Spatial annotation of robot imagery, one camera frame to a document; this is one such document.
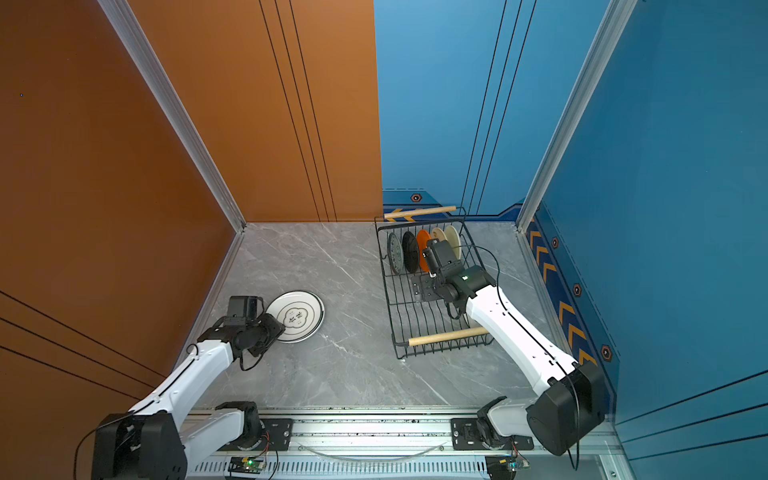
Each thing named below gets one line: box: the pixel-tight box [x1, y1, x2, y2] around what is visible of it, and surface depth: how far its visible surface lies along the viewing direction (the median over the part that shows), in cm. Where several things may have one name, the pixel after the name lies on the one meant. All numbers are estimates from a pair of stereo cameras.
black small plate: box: [402, 231, 419, 274], surface depth 98 cm
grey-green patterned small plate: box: [387, 232, 404, 275], surface depth 107 cm
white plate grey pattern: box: [265, 290, 326, 343], surface depth 94 cm
